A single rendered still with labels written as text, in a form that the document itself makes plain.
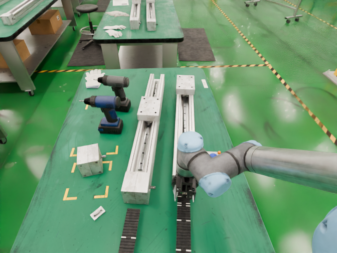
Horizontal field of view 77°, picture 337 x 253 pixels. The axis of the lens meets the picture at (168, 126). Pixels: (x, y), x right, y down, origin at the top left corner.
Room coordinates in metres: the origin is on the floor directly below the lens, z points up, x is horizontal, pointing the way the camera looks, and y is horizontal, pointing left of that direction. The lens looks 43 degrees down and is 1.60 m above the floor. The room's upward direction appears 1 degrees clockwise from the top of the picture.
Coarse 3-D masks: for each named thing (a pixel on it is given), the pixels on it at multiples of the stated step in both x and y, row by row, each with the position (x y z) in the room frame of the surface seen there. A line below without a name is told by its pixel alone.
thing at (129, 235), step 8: (128, 208) 0.38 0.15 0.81; (128, 216) 0.35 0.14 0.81; (136, 216) 0.35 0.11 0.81; (128, 224) 0.32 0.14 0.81; (136, 224) 0.32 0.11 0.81; (128, 232) 0.29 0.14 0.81; (136, 232) 0.29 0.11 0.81; (128, 240) 0.26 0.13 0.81; (120, 248) 0.24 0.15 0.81; (128, 248) 0.24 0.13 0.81
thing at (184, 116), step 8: (192, 96) 1.04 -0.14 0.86; (176, 104) 0.97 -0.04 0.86; (184, 104) 1.00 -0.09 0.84; (192, 104) 0.97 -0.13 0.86; (176, 112) 0.89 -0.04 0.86; (184, 112) 0.93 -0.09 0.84; (192, 112) 0.89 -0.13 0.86; (176, 120) 0.83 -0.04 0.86; (184, 120) 0.86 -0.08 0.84; (192, 120) 0.83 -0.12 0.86; (176, 128) 0.77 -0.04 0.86; (184, 128) 0.80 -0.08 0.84; (192, 128) 0.77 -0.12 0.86; (176, 136) 0.72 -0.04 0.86; (176, 144) 0.66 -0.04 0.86; (176, 152) 0.62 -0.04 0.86; (176, 160) 0.57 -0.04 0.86
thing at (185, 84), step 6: (180, 78) 1.18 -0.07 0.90; (186, 78) 1.18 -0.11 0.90; (192, 78) 1.18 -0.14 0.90; (180, 84) 1.11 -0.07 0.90; (186, 84) 1.11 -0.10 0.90; (192, 84) 1.11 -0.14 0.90; (180, 90) 1.06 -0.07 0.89; (186, 90) 1.06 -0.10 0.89; (192, 90) 1.06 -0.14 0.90; (186, 96) 1.08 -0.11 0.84
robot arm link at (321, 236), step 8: (336, 208) 0.12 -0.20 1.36; (328, 216) 0.11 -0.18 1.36; (336, 216) 0.10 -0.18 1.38; (320, 224) 0.10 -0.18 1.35; (328, 224) 0.10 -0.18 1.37; (336, 224) 0.09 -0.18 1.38; (320, 232) 0.10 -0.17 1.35; (328, 232) 0.09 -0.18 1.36; (336, 232) 0.09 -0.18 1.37; (312, 240) 0.09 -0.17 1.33; (320, 240) 0.09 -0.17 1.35; (328, 240) 0.09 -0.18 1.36; (336, 240) 0.08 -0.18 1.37; (312, 248) 0.09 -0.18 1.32; (320, 248) 0.08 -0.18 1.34; (328, 248) 0.08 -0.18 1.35; (336, 248) 0.08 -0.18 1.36
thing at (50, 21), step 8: (40, 16) 3.87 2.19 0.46; (48, 16) 3.87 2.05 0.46; (56, 16) 4.05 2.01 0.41; (32, 24) 3.68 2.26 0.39; (40, 24) 3.69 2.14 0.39; (48, 24) 3.71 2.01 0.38; (56, 24) 3.93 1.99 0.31; (32, 32) 3.67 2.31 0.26; (40, 32) 3.69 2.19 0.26; (48, 32) 3.70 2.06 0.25; (16, 40) 2.89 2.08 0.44; (24, 48) 2.85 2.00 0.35; (0, 56) 2.52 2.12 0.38; (24, 56) 2.77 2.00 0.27; (0, 64) 2.52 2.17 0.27
